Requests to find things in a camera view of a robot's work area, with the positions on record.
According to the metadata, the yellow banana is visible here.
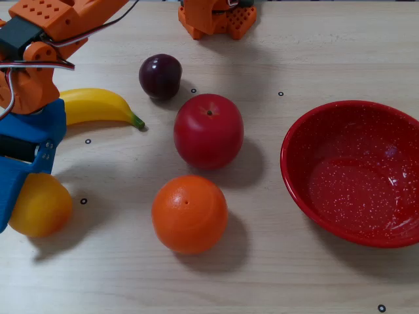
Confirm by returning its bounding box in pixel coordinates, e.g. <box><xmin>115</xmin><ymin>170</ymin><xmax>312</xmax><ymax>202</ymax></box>
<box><xmin>58</xmin><ymin>88</ymin><xmax>146</xmax><ymax>131</ymax></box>

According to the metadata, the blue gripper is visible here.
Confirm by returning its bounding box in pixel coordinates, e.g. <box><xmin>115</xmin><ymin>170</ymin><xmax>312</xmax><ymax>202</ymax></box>
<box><xmin>0</xmin><ymin>97</ymin><xmax>68</xmax><ymax>235</ymax></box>

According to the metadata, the dark purple plum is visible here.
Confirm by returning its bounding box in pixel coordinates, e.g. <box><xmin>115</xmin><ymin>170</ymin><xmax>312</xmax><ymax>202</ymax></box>
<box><xmin>138</xmin><ymin>53</ymin><xmax>183</xmax><ymax>101</ymax></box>

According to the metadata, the red speckled bowl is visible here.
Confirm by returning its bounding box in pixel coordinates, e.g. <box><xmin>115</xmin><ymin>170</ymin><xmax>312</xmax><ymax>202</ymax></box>
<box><xmin>280</xmin><ymin>100</ymin><xmax>419</xmax><ymax>249</ymax></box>

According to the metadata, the orange robot base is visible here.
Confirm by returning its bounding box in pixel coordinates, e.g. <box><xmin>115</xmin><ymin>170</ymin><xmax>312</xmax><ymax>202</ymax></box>
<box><xmin>178</xmin><ymin>0</ymin><xmax>258</xmax><ymax>41</ymax></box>

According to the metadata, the red apple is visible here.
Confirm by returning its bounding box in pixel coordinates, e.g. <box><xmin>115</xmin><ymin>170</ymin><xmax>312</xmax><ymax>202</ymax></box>
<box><xmin>173</xmin><ymin>93</ymin><xmax>245</xmax><ymax>170</ymax></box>

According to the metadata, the orange fruit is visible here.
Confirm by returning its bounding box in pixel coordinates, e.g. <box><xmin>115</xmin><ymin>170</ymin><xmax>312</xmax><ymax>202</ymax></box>
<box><xmin>151</xmin><ymin>175</ymin><xmax>229</xmax><ymax>256</ymax></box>

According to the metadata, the yellow orange peach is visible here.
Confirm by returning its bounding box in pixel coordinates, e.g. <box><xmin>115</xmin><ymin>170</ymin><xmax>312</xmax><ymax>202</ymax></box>
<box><xmin>7</xmin><ymin>172</ymin><xmax>74</xmax><ymax>239</ymax></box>

